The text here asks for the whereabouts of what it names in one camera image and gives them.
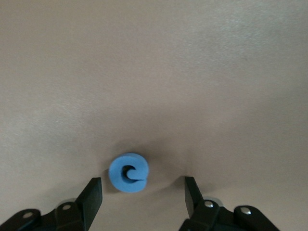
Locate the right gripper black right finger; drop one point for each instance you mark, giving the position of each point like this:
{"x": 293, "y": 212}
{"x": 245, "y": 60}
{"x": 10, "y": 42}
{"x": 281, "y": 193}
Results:
{"x": 211, "y": 219}

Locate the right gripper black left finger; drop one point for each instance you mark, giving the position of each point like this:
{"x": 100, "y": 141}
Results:
{"x": 72, "y": 216}

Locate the blue foam letter C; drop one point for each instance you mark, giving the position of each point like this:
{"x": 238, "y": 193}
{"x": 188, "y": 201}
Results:
{"x": 118, "y": 173}

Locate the brown table cover sheet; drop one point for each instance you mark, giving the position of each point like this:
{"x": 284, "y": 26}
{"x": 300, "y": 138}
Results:
{"x": 154, "y": 72}

